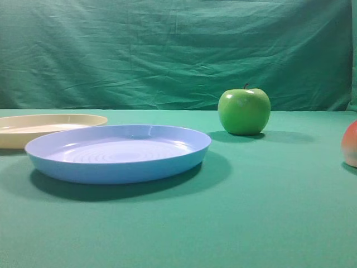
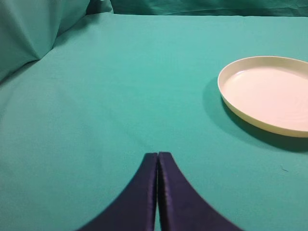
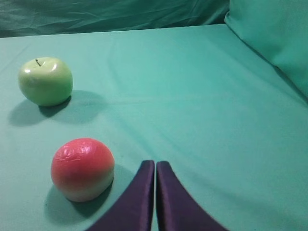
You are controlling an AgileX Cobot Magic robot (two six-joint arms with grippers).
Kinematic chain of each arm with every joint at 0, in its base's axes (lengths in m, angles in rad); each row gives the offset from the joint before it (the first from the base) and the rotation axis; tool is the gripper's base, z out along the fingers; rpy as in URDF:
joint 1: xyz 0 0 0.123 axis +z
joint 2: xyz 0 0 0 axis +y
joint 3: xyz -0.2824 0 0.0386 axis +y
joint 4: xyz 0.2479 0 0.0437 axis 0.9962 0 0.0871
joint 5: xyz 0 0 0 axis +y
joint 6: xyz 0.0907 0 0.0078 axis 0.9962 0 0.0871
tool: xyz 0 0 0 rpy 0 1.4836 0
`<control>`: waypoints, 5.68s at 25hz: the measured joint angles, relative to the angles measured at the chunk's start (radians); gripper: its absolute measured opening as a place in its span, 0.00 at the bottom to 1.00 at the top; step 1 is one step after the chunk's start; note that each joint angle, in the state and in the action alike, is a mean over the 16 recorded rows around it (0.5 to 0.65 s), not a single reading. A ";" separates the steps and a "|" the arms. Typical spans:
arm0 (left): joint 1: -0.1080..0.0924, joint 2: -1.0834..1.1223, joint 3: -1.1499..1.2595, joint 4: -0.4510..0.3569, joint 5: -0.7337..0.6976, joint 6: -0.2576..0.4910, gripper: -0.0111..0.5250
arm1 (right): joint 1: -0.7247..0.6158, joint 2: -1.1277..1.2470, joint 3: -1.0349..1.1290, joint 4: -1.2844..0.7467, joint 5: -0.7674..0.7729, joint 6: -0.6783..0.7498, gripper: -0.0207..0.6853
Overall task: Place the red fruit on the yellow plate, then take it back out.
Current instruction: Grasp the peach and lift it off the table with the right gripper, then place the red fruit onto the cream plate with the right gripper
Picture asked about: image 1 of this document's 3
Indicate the round yellow bread bun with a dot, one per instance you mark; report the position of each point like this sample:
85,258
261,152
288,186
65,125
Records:
349,145

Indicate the blue plastic plate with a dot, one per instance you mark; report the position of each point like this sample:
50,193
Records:
118,154

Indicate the yellow plastic plate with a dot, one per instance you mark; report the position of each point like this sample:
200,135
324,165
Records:
17,131

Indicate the green apple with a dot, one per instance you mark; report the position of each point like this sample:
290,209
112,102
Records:
244,111

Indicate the green backdrop cloth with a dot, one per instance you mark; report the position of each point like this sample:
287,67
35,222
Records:
177,54

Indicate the green table cloth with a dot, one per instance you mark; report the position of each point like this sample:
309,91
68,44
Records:
282,199

